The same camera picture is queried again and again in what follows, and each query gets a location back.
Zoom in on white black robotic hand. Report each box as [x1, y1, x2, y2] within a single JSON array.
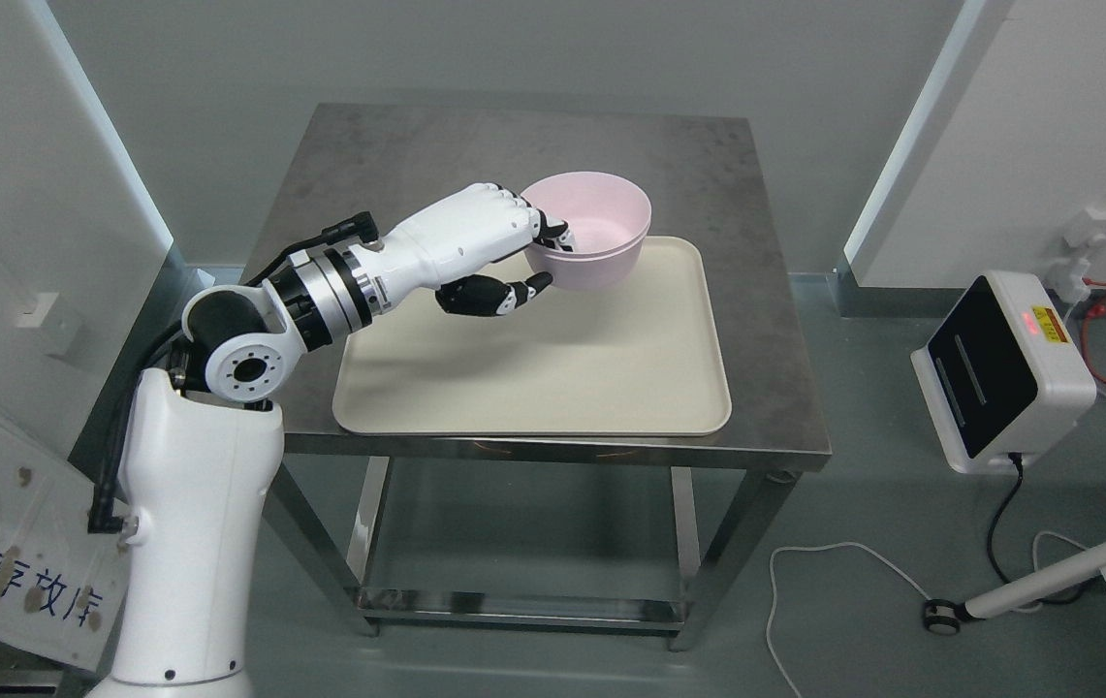
[[353, 183, 578, 317]]

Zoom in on pink bowl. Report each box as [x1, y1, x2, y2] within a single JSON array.
[[521, 171, 651, 261], [524, 223, 647, 291]]

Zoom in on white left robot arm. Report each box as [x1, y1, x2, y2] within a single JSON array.
[[87, 235, 429, 697]]

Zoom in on beige plastic tray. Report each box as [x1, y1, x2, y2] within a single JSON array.
[[332, 236, 733, 436]]

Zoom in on stainless steel table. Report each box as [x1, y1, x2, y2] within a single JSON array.
[[246, 105, 832, 652]]

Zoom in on white sign with blue text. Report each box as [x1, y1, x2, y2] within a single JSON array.
[[0, 423, 131, 671]]

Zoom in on white black box device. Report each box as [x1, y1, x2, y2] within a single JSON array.
[[910, 270, 1097, 475]]

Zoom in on white wheeled stand leg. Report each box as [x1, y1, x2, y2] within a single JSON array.
[[922, 542, 1106, 636]]

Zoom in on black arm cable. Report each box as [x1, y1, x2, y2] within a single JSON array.
[[87, 211, 380, 534]]

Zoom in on white wall switch box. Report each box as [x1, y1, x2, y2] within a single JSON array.
[[15, 292, 62, 333]]

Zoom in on black power cable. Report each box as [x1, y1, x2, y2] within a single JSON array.
[[987, 456, 1087, 608]]

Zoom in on white wall socket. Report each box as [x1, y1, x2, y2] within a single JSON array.
[[1044, 206, 1106, 305]]

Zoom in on white floor cable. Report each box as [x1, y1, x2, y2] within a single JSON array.
[[766, 531, 1091, 698]]

